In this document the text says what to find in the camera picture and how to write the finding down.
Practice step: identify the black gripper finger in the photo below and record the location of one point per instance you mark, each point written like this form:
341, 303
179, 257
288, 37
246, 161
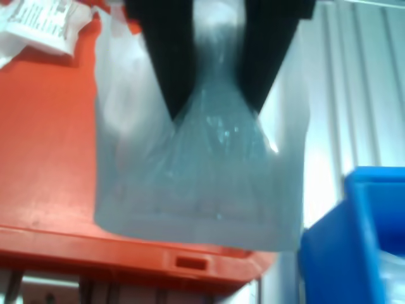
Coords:
167, 47
265, 47

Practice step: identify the clear blister bandage packet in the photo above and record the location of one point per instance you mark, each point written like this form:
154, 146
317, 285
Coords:
202, 190

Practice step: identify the red box with bandages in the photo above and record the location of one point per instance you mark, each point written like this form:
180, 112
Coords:
47, 142

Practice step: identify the blue plastic box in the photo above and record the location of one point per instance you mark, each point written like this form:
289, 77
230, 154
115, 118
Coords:
332, 253

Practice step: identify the white labelled bandage packet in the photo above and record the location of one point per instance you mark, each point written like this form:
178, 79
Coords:
34, 28

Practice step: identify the large clear bandage packet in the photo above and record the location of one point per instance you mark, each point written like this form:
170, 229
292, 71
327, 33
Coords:
395, 275

